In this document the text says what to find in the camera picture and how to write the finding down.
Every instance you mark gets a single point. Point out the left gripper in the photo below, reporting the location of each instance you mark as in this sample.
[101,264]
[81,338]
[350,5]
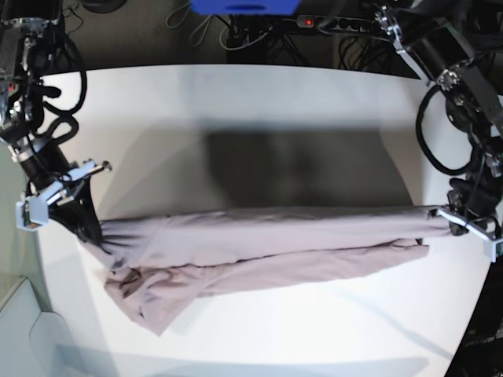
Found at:
[475,199]

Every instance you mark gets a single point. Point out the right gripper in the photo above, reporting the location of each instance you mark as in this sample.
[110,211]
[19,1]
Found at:
[70,202]

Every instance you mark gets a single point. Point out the mauve pink t-shirt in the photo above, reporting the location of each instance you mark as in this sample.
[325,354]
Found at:
[158,266]

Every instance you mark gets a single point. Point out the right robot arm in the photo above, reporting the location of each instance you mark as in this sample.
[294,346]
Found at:
[32,38]

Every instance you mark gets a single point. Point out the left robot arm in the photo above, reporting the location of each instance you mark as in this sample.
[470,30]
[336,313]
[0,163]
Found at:
[423,36]

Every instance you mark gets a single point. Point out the black power strip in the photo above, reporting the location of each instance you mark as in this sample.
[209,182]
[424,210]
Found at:
[337,24]

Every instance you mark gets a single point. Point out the blue box at top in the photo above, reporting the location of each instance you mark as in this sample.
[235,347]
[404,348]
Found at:
[244,7]

